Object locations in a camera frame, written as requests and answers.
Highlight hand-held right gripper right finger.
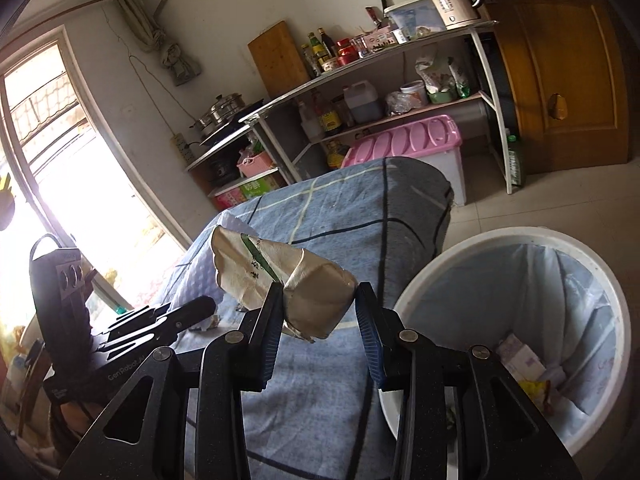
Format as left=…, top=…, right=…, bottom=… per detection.
left=354, top=282, right=583, bottom=480

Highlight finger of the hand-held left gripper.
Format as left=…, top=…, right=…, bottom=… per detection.
left=107, top=296, right=217, bottom=336
left=92, top=327, right=180, bottom=361

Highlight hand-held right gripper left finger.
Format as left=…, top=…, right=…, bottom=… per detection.
left=59, top=282, right=285, bottom=480

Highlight beige paper bag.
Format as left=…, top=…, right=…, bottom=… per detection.
left=210, top=225, right=358, bottom=343

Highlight purple juice carton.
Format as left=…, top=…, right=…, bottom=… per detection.
left=495, top=332, right=548, bottom=383

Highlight white trash bin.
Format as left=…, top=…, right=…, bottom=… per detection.
left=377, top=226, right=632, bottom=480

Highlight yellow wrapper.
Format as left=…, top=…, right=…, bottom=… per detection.
left=520, top=377, right=556, bottom=413

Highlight pale blue bin liner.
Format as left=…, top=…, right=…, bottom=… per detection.
left=400, top=242, right=618, bottom=441

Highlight blue-grey checked blanket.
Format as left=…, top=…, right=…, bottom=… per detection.
left=150, top=156, right=456, bottom=480

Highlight window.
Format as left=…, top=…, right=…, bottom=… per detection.
left=0, top=27, right=196, bottom=311

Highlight green cardboard box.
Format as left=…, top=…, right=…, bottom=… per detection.
left=240, top=175, right=281, bottom=200

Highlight black rice cooker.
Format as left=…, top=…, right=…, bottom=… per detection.
left=207, top=152, right=241, bottom=186

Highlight pink woven basket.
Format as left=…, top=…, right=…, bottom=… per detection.
left=236, top=152, right=275, bottom=178

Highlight small white metal shelf rack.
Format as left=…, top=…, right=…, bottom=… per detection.
left=185, top=122, right=296, bottom=211

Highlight white power strip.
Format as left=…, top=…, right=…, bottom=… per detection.
left=172, top=132, right=193, bottom=166

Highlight black induction cooker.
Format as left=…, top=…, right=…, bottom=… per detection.
left=200, top=120, right=253, bottom=147

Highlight yellow oil bottle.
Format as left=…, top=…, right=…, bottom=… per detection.
left=325, top=137, right=351, bottom=171

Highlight steel steamer pot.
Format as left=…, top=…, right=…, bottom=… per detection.
left=197, top=92, right=246, bottom=128

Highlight storage box with pink lid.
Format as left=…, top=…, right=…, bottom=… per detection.
left=340, top=114, right=468, bottom=206

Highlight clear plastic bottle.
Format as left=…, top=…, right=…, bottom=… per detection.
left=297, top=100, right=326, bottom=143

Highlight sauce bottle with yellow label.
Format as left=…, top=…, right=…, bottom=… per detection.
left=315, top=92, right=343, bottom=136

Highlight green bottle with white cap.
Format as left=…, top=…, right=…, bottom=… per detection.
left=505, top=130, right=526, bottom=188

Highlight crumpled plastic bag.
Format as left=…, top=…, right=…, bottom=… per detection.
left=385, top=91, right=416, bottom=117

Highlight grey plastic jerrycan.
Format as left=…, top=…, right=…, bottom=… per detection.
left=342, top=80, right=381, bottom=123

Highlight white plastic tub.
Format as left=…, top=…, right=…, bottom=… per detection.
left=400, top=80, right=428, bottom=108

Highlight wooden cutting board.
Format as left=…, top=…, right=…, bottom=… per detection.
left=247, top=20, right=313, bottom=101

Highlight green bowl with bags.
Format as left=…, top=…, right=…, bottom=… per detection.
left=415, top=55, right=471, bottom=105

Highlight tied grey curtain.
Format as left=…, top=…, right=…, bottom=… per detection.
left=116, top=0, right=203, bottom=86

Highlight long white metal shelf rack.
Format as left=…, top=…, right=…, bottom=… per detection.
left=239, top=20, right=516, bottom=196

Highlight red jars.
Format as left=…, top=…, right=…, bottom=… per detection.
left=335, top=37, right=358, bottom=66

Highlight dark sauce bottle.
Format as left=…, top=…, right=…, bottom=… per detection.
left=318, top=27, right=337, bottom=61

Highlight pink utensil holder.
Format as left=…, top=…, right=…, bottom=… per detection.
left=360, top=7, right=396, bottom=53

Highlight clear plastic storage box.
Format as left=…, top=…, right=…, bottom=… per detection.
left=385, top=0, right=446, bottom=43

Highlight wooden door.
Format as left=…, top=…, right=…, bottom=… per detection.
left=460, top=0, right=631, bottom=176

